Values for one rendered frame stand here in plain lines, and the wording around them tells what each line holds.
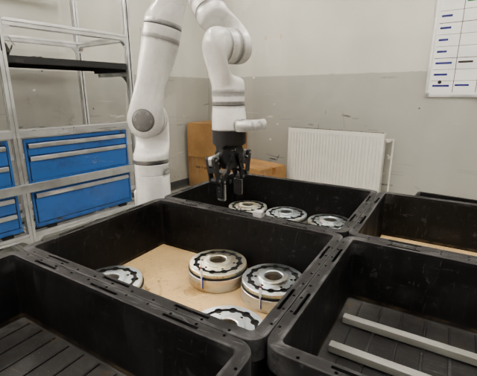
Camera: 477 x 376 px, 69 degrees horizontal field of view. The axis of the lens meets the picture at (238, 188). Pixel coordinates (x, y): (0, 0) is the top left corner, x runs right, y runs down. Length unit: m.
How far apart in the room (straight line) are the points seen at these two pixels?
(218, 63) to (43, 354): 0.56
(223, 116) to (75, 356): 0.49
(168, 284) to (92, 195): 2.09
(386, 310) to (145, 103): 0.67
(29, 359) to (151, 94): 0.60
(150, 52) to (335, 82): 3.01
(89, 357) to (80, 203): 2.18
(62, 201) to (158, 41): 1.84
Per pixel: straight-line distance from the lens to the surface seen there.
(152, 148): 0.96
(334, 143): 3.67
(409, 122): 3.57
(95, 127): 2.63
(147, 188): 0.94
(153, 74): 0.90
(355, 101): 3.70
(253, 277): 0.58
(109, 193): 2.76
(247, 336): 0.36
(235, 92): 0.74
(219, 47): 0.73
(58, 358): 0.54
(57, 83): 3.49
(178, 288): 0.62
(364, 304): 0.61
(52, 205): 2.57
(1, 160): 2.41
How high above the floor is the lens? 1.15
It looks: 15 degrees down
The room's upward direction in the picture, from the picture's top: straight up
